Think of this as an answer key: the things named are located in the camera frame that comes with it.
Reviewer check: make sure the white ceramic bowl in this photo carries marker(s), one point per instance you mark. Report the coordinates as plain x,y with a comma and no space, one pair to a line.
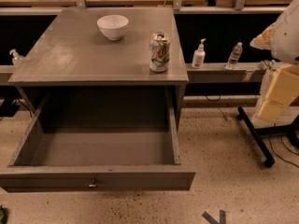
113,27

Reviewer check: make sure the grey drawer cabinet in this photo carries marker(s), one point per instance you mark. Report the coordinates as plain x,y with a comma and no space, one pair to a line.
73,53

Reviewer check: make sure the black wheeled stand base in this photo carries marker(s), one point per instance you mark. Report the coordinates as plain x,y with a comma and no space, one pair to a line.
291,130

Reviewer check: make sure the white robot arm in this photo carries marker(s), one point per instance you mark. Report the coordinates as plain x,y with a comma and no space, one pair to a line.
282,36

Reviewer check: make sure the grey top drawer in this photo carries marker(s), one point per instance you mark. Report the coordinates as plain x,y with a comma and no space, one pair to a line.
100,139

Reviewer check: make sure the crumpled plastic wrapper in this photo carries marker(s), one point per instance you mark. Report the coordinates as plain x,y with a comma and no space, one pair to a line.
265,64

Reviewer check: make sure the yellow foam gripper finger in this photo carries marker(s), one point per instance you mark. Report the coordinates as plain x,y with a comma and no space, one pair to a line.
279,89

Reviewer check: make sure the clear pump sanitizer bottle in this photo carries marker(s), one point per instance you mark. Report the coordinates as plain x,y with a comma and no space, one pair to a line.
16,57

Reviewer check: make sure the white pump lotion bottle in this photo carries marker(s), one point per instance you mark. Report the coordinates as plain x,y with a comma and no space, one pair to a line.
199,55

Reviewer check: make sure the clear plastic water bottle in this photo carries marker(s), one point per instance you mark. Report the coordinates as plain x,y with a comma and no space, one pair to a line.
234,56

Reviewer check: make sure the crushed soda can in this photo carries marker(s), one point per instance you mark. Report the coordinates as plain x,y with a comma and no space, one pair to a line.
159,46

